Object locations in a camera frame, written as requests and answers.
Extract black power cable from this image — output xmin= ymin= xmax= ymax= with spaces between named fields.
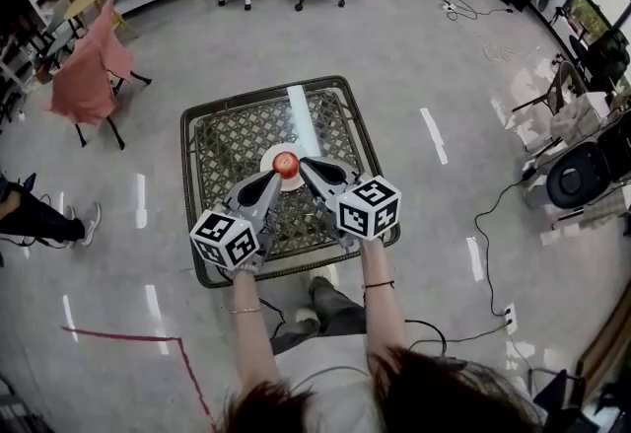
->
xmin=403 ymin=320 xmax=512 ymax=354
xmin=474 ymin=172 xmax=528 ymax=319

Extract black metal chair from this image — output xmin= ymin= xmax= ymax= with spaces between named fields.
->
xmin=529 ymin=366 xmax=631 ymax=433

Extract rattan glass-top coffee table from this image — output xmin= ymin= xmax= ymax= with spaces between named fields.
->
xmin=179 ymin=74 xmax=401 ymax=290

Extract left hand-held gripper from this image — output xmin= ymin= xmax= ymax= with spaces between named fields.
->
xmin=189 ymin=170 xmax=285 ymax=274

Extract red apple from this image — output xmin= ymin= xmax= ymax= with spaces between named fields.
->
xmin=272 ymin=151 xmax=301 ymax=178

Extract white plate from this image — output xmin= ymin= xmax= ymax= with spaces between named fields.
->
xmin=259 ymin=143 xmax=308 ymax=192

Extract person's white t-shirt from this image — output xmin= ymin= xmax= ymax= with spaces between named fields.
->
xmin=272 ymin=347 xmax=386 ymax=433

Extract person's right forearm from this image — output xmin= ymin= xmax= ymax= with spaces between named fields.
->
xmin=360 ymin=238 xmax=408 ymax=359

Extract black-legged chair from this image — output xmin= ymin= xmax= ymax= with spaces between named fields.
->
xmin=29 ymin=1 xmax=153 ymax=151

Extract red floor tape line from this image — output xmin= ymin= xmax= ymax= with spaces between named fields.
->
xmin=59 ymin=325 xmax=216 ymax=432

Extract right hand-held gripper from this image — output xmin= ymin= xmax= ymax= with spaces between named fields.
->
xmin=298 ymin=155 xmax=402 ymax=253

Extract pink cloth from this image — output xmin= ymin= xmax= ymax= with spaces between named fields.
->
xmin=42 ymin=0 xmax=136 ymax=127

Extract person's left forearm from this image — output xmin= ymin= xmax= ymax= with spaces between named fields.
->
xmin=231 ymin=267 xmax=283 ymax=389

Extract black gaming chair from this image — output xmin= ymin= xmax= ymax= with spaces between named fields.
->
xmin=566 ymin=29 xmax=631 ymax=95

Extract black grey machine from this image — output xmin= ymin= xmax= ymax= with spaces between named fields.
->
xmin=522 ymin=109 xmax=631 ymax=226

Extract brown chair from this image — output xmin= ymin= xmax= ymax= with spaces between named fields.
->
xmin=512 ymin=59 xmax=589 ymax=117

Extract person's grey trousers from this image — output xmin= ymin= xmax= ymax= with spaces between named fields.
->
xmin=269 ymin=275 xmax=369 ymax=356

